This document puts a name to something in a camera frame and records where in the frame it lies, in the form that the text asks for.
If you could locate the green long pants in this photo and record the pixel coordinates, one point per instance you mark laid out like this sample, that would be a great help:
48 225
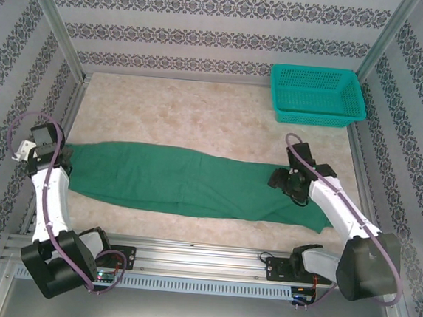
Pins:
158 176

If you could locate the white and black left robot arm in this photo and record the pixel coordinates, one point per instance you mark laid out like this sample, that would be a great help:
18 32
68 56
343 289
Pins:
53 204

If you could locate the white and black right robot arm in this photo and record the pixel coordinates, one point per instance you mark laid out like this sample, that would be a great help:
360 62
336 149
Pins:
336 214

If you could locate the teal plastic mesh basket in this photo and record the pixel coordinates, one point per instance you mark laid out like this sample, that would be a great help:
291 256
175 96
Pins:
313 93

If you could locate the right controller circuit board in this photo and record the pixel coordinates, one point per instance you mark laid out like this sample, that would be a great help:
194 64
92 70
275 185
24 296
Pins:
303 296

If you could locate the controller circuit board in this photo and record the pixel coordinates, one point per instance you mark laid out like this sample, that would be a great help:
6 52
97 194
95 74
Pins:
303 296
106 277

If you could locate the left controller circuit board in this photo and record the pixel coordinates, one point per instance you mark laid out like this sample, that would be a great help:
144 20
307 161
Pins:
106 277

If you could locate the grey sheet metal panel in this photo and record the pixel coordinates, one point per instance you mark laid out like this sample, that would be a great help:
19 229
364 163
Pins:
198 313

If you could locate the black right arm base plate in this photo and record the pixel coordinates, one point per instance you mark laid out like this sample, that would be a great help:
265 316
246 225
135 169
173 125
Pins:
276 270

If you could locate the aluminium mounting rail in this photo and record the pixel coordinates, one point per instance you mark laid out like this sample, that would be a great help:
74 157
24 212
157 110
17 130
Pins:
203 258

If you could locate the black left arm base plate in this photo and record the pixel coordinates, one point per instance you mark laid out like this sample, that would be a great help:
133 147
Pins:
128 257

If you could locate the aluminium frame post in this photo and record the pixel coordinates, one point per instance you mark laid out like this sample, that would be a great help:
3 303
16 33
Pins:
389 33
49 18

